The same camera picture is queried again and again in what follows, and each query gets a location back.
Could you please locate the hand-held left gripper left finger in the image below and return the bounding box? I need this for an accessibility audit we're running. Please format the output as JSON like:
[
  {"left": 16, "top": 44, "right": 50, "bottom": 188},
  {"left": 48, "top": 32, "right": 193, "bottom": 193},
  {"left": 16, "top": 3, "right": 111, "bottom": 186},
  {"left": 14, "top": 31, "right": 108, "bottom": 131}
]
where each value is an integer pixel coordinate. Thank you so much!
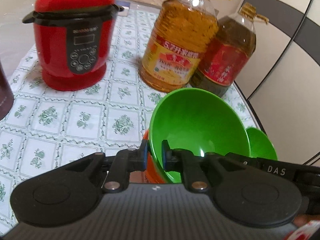
[{"left": 61, "top": 139, "right": 149, "bottom": 193}]

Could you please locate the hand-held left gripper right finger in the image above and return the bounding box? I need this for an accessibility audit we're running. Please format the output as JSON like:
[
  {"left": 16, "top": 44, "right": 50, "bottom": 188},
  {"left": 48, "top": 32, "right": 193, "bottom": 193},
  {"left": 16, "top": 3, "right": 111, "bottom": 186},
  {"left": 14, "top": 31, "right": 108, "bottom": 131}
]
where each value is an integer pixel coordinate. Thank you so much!
[{"left": 161, "top": 139, "right": 251, "bottom": 193}]

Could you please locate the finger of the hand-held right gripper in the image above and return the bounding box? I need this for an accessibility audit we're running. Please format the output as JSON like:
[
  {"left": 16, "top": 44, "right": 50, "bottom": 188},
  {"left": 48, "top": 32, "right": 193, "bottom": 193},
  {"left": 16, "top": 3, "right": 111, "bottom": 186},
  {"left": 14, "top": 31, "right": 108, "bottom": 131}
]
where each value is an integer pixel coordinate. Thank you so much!
[{"left": 226, "top": 154, "right": 263, "bottom": 167}]

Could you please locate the orange plastic bowl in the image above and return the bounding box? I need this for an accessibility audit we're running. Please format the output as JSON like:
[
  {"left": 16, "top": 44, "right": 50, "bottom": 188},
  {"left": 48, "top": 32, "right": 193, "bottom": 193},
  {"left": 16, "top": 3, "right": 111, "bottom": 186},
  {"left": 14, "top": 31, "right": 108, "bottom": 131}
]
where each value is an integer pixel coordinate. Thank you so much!
[{"left": 143, "top": 129, "right": 170, "bottom": 183}]

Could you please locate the green plastic bowl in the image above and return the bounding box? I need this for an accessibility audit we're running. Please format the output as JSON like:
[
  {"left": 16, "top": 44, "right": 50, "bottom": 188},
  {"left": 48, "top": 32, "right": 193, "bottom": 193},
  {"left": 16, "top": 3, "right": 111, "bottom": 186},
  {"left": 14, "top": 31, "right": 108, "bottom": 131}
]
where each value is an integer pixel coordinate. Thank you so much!
[
  {"left": 246, "top": 127, "right": 278, "bottom": 162},
  {"left": 149, "top": 88, "right": 251, "bottom": 183}
]

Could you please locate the person's right hand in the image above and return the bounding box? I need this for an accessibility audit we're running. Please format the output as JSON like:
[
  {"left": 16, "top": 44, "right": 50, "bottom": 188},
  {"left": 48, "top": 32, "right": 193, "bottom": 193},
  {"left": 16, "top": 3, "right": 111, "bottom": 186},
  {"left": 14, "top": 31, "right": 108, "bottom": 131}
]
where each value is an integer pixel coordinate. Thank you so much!
[{"left": 294, "top": 215, "right": 316, "bottom": 227}]

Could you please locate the red white printed cloth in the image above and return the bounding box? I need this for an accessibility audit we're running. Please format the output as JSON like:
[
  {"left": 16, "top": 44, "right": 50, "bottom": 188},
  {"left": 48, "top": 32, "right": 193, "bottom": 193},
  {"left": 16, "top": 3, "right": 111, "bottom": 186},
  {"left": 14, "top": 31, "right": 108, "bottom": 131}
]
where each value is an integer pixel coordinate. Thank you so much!
[{"left": 285, "top": 220, "right": 320, "bottom": 240}]

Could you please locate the white green floral tablecloth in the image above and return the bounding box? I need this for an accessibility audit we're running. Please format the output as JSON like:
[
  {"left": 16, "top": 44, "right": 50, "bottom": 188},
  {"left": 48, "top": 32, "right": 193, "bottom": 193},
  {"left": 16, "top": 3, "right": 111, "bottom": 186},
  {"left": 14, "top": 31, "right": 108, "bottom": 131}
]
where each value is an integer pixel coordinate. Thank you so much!
[{"left": 0, "top": 4, "right": 259, "bottom": 205}]

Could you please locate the red label dark oil bottle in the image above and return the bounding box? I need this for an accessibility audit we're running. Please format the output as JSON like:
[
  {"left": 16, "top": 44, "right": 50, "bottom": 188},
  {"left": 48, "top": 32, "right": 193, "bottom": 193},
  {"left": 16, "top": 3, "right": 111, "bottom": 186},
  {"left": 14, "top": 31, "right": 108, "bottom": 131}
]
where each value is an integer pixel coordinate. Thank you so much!
[{"left": 189, "top": 2, "right": 269, "bottom": 98}]

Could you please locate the yellow label cooking oil bottle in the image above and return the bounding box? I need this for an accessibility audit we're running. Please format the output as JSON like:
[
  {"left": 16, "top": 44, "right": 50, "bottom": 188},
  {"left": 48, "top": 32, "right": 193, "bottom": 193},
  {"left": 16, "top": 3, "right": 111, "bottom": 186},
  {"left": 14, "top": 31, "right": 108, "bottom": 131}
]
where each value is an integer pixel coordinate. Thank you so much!
[{"left": 138, "top": 0, "right": 232, "bottom": 93}]

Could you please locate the white grey sliding wardrobe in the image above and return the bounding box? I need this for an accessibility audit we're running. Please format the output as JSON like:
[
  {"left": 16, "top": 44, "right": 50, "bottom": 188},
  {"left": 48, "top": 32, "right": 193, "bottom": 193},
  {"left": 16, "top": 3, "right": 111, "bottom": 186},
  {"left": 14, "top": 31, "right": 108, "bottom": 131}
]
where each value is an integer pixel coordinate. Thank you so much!
[{"left": 232, "top": 0, "right": 320, "bottom": 165}]

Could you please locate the red electric rice cooker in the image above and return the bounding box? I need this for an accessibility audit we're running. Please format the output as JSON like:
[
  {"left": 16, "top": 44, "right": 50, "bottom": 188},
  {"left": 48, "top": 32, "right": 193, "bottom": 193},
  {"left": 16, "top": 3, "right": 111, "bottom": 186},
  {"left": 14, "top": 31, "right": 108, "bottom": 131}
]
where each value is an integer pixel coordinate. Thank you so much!
[{"left": 22, "top": 0, "right": 125, "bottom": 91}]

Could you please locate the brown metal thermos jar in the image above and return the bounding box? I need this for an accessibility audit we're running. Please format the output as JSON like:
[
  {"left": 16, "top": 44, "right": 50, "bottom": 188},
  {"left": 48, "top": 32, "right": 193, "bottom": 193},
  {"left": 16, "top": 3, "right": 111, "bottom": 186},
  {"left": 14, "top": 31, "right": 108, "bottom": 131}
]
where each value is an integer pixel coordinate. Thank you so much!
[{"left": 0, "top": 60, "right": 14, "bottom": 122}]

